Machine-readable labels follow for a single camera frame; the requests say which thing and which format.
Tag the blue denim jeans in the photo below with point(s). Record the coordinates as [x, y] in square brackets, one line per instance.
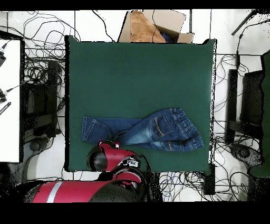
[168, 129]

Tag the black office chair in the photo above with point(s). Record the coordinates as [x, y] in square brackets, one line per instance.
[251, 97]
[42, 101]

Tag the white table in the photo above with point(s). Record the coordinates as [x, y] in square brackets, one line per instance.
[10, 131]

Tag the green covered side table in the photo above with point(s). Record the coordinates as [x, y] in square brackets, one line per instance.
[266, 105]

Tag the dark green table cloth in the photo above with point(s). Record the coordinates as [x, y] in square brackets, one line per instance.
[137, 74]

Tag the black label strip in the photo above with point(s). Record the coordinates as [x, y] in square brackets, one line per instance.
[5, 108]

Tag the dark blue fabric item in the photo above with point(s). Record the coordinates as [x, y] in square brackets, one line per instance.
[166, 38]

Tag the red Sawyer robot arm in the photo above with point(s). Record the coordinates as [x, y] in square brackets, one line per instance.
[116, 157]

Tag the black slanted rod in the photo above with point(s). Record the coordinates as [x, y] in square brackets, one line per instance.
[242, 23]

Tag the brown cloth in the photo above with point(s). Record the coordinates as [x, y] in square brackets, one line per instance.
[141, 29]

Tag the cardboard box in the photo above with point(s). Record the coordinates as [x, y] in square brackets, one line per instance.
[168, 20]

